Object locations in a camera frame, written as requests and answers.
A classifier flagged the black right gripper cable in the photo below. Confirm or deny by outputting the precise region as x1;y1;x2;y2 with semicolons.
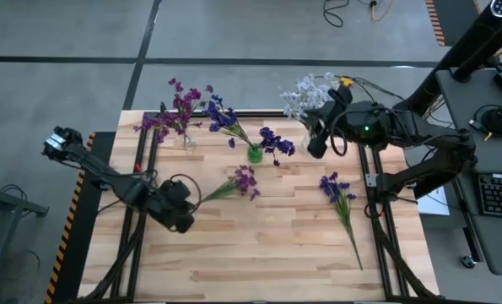
329;110;349;158

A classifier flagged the yellow floor cable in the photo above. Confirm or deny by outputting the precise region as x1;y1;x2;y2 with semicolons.
368;0;397;23

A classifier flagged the black keyboard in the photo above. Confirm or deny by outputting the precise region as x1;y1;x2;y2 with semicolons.
478;173;502;220

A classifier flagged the black desk post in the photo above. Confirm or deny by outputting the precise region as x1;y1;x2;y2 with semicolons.
451;23;502;84

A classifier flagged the black tower fan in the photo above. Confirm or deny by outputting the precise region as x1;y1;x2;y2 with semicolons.
391;0;502;132

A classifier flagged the hazard-striped black floor mat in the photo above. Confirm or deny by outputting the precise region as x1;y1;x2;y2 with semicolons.
424;0;494;47

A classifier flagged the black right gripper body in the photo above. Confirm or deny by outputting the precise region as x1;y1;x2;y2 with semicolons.
305;86;390;160

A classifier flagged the white paper sheet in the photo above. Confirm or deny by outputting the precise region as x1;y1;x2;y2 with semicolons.
417;185;451;217

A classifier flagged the black aluminium table frame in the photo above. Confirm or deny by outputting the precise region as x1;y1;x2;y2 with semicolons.
79;108;440;304

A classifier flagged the white flower bunch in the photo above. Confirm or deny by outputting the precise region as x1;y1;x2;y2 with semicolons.
278;86;319;128
313;71;343;100
294;73;332;111

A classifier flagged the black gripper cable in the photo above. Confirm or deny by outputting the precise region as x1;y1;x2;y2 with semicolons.
169;172;202;212
329;110;349;158

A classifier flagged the magenta flower bunch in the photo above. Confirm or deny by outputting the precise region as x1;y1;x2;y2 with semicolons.
167;77;215;147
199;164;262;204
132;111;203;147

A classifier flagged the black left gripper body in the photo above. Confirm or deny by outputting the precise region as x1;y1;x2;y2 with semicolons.
144;179;197;234

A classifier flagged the grey metal side table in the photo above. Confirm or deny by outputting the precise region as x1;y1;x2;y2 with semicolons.
0;168;51;304

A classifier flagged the blue-violet flower bunch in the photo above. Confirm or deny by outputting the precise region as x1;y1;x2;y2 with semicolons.
319;171;364;272
252;126;297;168
202;94;256;155

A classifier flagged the black headset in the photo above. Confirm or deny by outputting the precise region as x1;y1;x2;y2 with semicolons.
472;103;502;138

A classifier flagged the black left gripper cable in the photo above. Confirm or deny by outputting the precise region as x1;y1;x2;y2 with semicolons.
169;172;202;212

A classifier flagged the ribbed clear glass vase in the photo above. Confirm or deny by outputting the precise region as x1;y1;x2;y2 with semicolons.
300;130;315;155

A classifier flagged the black floor cable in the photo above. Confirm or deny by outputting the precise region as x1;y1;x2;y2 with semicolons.
351;75;403;111
322;0;351;29

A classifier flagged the hazard-striped black platform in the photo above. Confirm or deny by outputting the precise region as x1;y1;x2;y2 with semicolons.
43;131;116;304

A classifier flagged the green glass vase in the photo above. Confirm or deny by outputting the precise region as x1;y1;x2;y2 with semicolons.
246;143;264;165

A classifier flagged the grey side desk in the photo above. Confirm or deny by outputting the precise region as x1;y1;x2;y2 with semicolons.
435;67;502;278

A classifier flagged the smooth clear glass vase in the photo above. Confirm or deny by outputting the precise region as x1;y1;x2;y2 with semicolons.
177;128;197;152

